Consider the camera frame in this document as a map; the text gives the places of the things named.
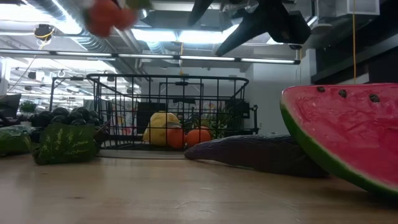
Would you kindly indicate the green cucumber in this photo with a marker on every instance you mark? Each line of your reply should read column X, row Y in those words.
column 14, row 140

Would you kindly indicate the green background plant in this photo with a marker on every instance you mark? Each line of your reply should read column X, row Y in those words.
column 28, row 107

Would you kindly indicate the black grape bunch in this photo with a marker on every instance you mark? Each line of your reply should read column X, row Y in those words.
column 82, row 113

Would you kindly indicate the white ceiling unit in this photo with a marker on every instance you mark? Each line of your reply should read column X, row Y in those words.
column 348, row 7

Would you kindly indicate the orange tangerine cluster with leaf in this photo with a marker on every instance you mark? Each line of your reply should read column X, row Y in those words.
column 197, row 137
column 104, row 15

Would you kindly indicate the yellow pear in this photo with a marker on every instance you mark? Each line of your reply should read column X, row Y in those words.
column 158, row 130

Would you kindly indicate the long overhead light bar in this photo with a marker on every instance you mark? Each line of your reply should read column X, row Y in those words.
column 149, row 56

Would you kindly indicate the red watermelon slice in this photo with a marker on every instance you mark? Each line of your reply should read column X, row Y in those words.
column 342, row 130

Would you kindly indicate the purple eggplant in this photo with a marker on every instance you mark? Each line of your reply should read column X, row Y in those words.
column 255, row 152

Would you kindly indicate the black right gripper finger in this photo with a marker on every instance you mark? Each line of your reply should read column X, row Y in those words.
column 200, row 11
column 248, row 29

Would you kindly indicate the black background monitor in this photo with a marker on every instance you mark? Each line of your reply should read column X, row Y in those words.
column 11, row 105

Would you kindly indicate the green pear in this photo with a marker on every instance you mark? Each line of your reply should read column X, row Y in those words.
column 65, row 143

